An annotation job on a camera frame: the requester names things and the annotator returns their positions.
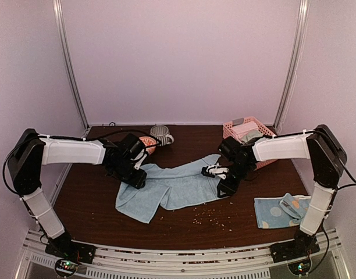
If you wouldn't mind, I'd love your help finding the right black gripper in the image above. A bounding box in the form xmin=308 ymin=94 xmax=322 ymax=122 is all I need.
xmin=218 ymin=160 xmax=252 ymax=198

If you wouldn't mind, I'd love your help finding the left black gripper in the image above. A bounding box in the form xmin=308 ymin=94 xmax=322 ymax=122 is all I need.
xmin=111 ymin=159 xmax=147 ymax=189

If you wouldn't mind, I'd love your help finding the pink plastic basket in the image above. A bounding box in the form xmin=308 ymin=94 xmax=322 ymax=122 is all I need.
xmin=218 ymin=117 xmax=276 ymax=175

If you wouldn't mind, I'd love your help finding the light blue towel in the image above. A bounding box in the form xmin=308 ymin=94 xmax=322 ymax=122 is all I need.
xmin=115 ymin=154 xmax=220 ymax=224

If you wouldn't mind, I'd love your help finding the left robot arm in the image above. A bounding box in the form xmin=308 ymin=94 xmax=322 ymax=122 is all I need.
xmin=3 ymin=128 xmax=148 ymax=258

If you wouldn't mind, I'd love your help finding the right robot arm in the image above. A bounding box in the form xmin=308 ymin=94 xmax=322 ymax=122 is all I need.
xmin=217 ymin=124 xmax=348 ymax=257

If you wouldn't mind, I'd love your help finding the pink folded towel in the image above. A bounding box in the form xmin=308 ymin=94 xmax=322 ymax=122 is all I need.
xmin=231 ymin=121 xmax=258 ymax=136

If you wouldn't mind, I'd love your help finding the grey green rolled towel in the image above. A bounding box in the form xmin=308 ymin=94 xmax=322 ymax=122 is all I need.
xmin=240 ymin=130 xmax=264 ymax=144

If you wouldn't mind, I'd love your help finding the red patterned bowl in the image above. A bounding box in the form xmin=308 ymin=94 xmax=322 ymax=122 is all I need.
xmin=139 ymin=136 xmax=157 ymax=155

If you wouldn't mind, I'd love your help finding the striped ceramic mug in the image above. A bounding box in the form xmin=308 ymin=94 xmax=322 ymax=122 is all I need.
xmin=150 ymin=125 xmax=175 ymax=146

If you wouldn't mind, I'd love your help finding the blue patterned towel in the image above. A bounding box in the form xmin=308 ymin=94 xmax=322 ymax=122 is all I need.
xmin=254 ymin=193 xmax=311 ymax=229

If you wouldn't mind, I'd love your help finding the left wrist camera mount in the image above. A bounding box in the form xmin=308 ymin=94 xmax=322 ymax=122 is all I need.
xmin=134 ymin=151 xmax=148 ymax=170

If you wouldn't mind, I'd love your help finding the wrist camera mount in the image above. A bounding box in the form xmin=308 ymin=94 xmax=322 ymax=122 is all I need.
xmin=201 ymin=163 xmax=229 ymax=179
xmin=134 ymin=151 xmax=148 ymax=170

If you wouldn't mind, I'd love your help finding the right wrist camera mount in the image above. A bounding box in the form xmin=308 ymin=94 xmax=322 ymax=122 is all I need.
xmin=201 ymin=163 xmax=229 ymax=179

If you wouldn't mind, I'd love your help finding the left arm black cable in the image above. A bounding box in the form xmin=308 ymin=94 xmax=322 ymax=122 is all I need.
xmin=87 ymin=129 xmax=163 ymax=146

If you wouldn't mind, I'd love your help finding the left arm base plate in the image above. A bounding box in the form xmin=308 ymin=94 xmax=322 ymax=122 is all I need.
xmin=45 ymin=238 xmax=96 ymax=264

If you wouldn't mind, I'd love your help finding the front aluminium rail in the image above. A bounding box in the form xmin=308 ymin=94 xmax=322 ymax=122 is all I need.
xmin=13 ymin=229 xmax=352 ymax=278

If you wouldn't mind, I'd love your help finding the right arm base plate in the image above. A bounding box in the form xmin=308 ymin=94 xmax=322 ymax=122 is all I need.
xmin=269 ymin=240 xmax=320 ymax=263

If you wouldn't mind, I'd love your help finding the right aluminium frame post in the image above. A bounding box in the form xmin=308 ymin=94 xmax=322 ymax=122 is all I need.
xmin=273 ymin=0 xmax=310 ymax=131

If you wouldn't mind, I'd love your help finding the aluminium frame post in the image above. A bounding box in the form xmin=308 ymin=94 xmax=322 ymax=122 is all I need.
xmin=273 ymin=0 xmax=310 ymax=131
xmin=52 ymin=0 xmax=90 ymax=130

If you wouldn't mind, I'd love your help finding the left aluminium frame post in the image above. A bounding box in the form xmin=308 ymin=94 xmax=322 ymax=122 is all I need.
xmin=52 ymin=0 xmax=90 ymax=130

